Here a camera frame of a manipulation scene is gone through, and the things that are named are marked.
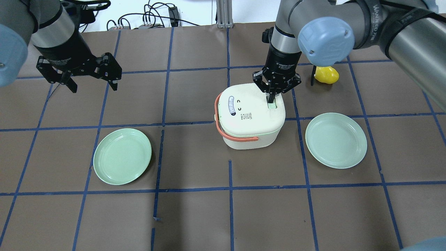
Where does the yellow toy pepper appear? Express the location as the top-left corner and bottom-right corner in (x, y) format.
(313, 66), (340, 84)

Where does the white rice cooker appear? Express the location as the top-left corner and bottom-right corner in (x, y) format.
(214, 83), (286, 150)

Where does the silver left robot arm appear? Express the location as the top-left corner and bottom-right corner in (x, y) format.
(0, 0), (122, 93)

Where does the green plate near left arm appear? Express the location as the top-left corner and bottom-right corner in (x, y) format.
(93, 128), (152, 185)

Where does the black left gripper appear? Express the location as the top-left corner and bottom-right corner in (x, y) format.
(36, 33), (122, 93)

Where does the green plate near right arm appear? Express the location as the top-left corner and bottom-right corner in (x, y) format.
(305, 113), (368, 169)

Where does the aluminium frame post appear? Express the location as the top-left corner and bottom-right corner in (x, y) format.
(216, 0), (233, 29)

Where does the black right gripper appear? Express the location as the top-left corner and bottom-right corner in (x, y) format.
(252, 47), (302, 104)

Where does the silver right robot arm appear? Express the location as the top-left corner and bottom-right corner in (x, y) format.
(252, 0), (446, 110)

